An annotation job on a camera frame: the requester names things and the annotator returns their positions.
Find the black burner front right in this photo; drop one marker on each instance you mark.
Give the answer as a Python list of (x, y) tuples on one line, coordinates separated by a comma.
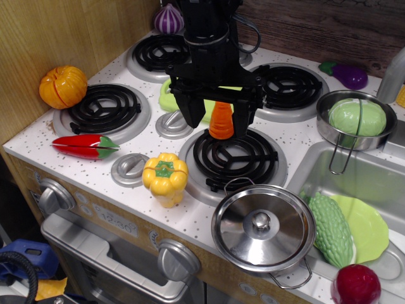
[(235, 162)]

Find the yellow toy bell pepper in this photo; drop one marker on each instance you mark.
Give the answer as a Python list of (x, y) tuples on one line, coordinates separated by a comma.
[(166, 177)]

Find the light green cutting board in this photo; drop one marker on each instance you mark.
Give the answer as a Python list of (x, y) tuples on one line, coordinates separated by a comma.
[(168, 102)]

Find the black burner front left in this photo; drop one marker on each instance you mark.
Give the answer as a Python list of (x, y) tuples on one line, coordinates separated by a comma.
[(105, 107)]

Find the black burner back left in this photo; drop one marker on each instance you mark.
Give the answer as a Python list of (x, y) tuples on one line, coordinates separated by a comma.
[(156, 52)]

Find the green toy bitter gourd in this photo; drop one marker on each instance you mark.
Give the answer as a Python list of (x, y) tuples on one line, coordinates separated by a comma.
[(333, 235)]

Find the blue object on floor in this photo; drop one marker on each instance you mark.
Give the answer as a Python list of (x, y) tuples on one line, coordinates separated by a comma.
[(40, 255)]

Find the steel pot with lid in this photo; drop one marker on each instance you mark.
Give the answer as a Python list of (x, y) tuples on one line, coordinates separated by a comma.
[(266, 231)]

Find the silver oven door handle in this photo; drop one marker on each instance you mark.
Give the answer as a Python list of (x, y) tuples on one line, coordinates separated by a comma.
[(111, 270)]

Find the black burner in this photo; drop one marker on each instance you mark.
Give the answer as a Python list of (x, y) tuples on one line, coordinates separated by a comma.
[(289, 87), (235, 162), (156, 52), (105, 107)]

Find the silver oven dial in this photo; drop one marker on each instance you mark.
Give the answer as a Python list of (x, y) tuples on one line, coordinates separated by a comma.
[(54, 197), (175, 261)]

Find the orange toy carrot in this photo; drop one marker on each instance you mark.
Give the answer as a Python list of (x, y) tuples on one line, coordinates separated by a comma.
[(221, 124)]

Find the black burner back right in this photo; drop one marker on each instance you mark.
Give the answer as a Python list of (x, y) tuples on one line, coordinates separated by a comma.
[(289, 87)]

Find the yellow toy corn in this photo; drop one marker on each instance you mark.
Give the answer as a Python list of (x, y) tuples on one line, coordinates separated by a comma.
[(400, 99)]

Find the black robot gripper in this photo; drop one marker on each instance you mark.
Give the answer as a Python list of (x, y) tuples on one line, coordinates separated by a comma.
[(215, 73)]

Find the orange toy pumpkin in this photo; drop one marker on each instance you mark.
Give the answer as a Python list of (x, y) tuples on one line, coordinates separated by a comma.
[(63, 87)]

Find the silver oven dial left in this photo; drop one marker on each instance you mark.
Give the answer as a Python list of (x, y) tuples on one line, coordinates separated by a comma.
[(54, 197)]

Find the red toy chili pepper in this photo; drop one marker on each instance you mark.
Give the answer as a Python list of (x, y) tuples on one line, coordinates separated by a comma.
[(88, 146)]

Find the green toy cabbage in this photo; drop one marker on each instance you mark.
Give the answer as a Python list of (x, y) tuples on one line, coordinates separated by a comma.
[(358, 117)]

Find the silver oven dial right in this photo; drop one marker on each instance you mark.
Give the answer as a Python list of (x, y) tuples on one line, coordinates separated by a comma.
[(175, 261)]

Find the silver stove knob lower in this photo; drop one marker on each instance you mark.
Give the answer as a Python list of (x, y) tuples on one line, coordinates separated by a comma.
[(128, 169)]

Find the light green toy leaf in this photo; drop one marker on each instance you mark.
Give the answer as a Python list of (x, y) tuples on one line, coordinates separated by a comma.
[(369, 230)]

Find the steel pan with handle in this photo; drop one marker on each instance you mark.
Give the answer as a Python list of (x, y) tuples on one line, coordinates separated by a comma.
[(348, 141)]

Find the silver stove knob upper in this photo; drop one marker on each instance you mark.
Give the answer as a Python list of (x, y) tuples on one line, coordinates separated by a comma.
[(173, 126)]

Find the red toy apple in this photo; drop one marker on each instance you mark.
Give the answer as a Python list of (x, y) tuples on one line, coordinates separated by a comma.
[(356, 284)]

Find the grey toy faucet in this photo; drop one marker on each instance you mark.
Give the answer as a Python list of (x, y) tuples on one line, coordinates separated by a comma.
[(393, 79)]

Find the purple toy onion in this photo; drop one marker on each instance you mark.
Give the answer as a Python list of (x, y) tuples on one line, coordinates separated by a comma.
[(169, 20)]

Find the silver toy sink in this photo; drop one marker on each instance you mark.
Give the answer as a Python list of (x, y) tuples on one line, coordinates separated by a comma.
[(374, 178)]

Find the purple toy eggplant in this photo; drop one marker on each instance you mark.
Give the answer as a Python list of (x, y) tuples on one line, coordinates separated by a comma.
[(351, 77)]

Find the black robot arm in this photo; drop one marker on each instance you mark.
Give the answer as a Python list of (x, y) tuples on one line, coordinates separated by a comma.
[(209, 14)]

